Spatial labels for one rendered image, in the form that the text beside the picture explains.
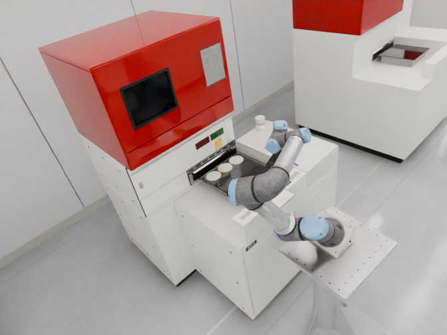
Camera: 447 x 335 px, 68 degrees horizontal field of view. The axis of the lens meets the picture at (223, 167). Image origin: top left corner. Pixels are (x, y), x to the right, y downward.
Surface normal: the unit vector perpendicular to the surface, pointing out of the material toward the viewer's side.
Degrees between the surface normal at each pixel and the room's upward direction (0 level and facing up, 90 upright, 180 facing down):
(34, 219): 90
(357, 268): 0
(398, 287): 0
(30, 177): 90
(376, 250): 0
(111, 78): 90
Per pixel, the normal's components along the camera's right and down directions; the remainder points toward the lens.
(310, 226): -0.50, -0.30
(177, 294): -0.15, -0.79
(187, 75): 0.67, 0.36
